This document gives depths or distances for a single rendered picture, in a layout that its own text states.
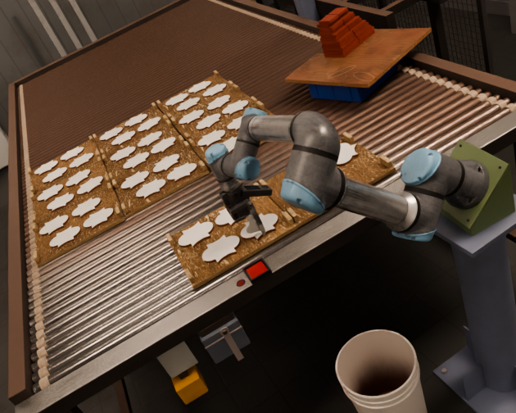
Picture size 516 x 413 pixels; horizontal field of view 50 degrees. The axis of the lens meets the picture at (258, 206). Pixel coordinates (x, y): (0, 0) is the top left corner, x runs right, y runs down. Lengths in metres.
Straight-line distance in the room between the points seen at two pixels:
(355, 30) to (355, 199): 1.47
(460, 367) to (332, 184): 1.36
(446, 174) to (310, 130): 0.48
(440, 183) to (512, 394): 1.08
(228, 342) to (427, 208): 0.77
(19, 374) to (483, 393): 1.71
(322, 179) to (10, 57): 6.19
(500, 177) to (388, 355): 0.93
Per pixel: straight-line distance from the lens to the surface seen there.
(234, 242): 1.91
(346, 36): 2.72
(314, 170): 1.31
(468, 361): 2.53
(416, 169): 1.61
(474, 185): 1.71
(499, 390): 2.43
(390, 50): 2.63
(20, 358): 2.06
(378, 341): 2.27
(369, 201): 1.45
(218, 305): 1.77
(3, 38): 7.23
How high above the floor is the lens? 2.06
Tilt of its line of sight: 33 degrees down
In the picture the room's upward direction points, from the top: 25 degrees counter-clockwise
